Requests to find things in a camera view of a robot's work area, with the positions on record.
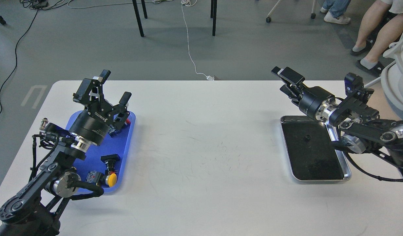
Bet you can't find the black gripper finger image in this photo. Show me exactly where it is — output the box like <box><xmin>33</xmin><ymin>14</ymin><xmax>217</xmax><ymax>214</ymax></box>
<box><xmin>73</xmin><ymin>69</ymin><xmax>111</xmax><ymax>113</ymax></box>
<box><xmin>110</xmin><ymin>91</ymin><xmax>132</xmax><ymax>124</ymax></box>
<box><xmin>280</xmin><ymin>85</ymin><xmax>303</xmax><ymax>106</ymax></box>
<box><xmin>271</xmin><ymin>66</ymin><xmax>305</xmax><ymax>89</ymax></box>

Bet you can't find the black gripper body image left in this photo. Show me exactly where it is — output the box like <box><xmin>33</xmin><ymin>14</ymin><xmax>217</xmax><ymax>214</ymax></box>
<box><xmin>69</xmin><ymin>106</ymin><xmax>114</xmax><ymax>146</ymax></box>

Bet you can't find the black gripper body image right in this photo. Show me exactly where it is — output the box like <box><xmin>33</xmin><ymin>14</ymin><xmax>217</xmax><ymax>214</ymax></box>
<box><xmin>298</xmin><ymin>86</ymin><xmax>336</xmax><ymax>122</ymax></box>

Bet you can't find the blue plastic tray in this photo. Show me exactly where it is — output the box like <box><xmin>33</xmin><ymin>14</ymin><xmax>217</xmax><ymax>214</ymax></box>
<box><xmin>74</xmin><ymin>112</ymin><xmax>136</xmax><ymax>195</ymax></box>

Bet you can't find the silver metal tray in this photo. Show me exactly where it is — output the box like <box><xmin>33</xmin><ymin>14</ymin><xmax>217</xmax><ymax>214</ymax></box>
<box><xmin>280</xmin><ymin>116</ymin><xmax>351</xmax><ymax>183</ymax></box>

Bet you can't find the white rolling stand leg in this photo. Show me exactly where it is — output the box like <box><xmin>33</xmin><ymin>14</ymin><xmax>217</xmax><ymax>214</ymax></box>
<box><xmin>265</xmin><ymin>0</ymin><xmax>318</xmax><ymax>23</ymax></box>

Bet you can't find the person in blue jeans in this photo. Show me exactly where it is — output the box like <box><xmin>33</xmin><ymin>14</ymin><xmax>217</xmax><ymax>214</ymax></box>
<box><xmin>320</xmin><ymin>0</ymin><xmax>351</xmax><ymax>25</ymax></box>

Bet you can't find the black table leg left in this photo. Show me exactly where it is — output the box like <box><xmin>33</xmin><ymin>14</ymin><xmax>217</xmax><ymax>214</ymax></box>
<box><xmin>132</xmin><ymin>0</ymin><xmax>148</xmax><ymax>37</ymax></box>

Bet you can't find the black table leg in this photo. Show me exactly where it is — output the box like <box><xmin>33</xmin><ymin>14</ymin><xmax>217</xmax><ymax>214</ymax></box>
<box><xmin>132</xmin><ymin>0</ymin><xmax>148</xmax><ymax>37</ymax></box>
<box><xmin>210</xmin><ymin>0</ymin><xmax>218</xmax><ymax>36</ymax></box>

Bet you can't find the black table leg right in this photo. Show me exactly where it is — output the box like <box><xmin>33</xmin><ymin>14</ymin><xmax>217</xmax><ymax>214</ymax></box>
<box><xmin>210</xmin><ymin>0</ymin><xmax>218</xmax><ymax>36</ymax></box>

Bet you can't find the person with bare legs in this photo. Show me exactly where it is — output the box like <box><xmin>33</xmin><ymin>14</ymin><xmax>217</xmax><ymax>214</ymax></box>
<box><xmin>350</xmin><ymin>0</ymin><xmax>403</xmax><ymax>77</ymax></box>

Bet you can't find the black push button switch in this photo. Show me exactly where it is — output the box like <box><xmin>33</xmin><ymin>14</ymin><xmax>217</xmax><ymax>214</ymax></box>
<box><xmin>101</xmin><ymin>154</ymin><xmax>121</xmax><ymax>175</ymax></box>

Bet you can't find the yellow push button switch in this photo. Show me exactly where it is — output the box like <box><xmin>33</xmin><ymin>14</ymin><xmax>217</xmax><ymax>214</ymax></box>
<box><xmin>86</xmin><ymin>171</ymin><xmax>118</xmax><ymax>188</ymax></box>

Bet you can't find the black cable on floor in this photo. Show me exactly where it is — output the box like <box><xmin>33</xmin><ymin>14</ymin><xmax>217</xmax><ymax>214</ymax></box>
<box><xmin>0</xmin><ymin>0</ymin><xmax>66</xmax><ymax>124</ymax></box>

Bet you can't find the white cable on floor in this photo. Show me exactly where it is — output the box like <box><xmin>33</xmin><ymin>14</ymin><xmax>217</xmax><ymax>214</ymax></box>
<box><xmin>181</xmin><ymin>0</ymin><xmax>215</xmax><ymax>81</ymax></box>

